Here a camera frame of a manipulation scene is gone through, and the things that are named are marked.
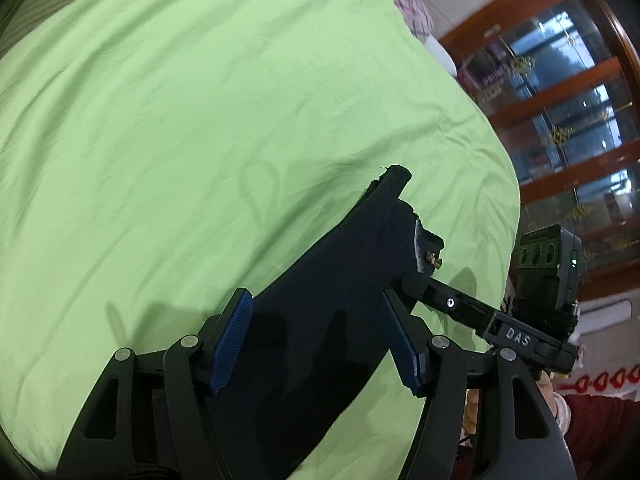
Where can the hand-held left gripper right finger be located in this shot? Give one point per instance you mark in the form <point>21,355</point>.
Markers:
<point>401,347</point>

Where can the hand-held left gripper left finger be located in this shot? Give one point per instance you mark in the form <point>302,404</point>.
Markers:
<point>232,340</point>

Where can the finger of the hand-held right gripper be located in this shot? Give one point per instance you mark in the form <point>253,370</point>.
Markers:
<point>450,303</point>

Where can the dark navy pants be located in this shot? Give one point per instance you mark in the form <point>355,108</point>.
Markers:
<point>310,320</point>

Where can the person's right forearm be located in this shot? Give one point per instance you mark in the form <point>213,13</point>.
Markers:
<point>605,435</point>

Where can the person's right hand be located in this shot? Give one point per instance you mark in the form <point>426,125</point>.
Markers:
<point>548,392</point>

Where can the red hanging decoration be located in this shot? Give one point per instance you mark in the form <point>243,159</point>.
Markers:
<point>602,380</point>

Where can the wooden glass display cabinet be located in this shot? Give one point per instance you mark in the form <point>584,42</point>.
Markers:
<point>560,110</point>

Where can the purple box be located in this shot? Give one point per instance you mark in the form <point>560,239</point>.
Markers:
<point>480,82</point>

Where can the light green bed sheet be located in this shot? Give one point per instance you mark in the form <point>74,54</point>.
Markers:
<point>200,135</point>

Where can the white pillow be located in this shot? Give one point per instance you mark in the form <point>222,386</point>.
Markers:
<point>442,55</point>

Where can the pink plaid cloth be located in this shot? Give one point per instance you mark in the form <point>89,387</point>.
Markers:
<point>412,2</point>

